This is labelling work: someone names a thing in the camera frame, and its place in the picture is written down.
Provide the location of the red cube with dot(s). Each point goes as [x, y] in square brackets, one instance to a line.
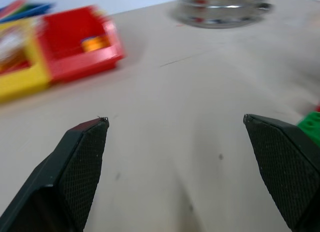
[317, 107]

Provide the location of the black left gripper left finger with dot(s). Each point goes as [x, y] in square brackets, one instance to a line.
[75, 172]

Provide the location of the orange and yellow small item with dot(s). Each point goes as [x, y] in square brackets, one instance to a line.
[95, 43]

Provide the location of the clear jar with yellow lid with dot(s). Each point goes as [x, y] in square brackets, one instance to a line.
[220, 9]

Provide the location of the green cube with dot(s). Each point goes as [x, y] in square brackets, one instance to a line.
[310, 125]

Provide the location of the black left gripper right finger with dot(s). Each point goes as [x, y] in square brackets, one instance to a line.
[282, 167]

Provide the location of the red plastic bin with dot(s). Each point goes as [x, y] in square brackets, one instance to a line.
[80, 43]

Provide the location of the yellow plastic bin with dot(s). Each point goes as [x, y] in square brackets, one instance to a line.
[18, 67]

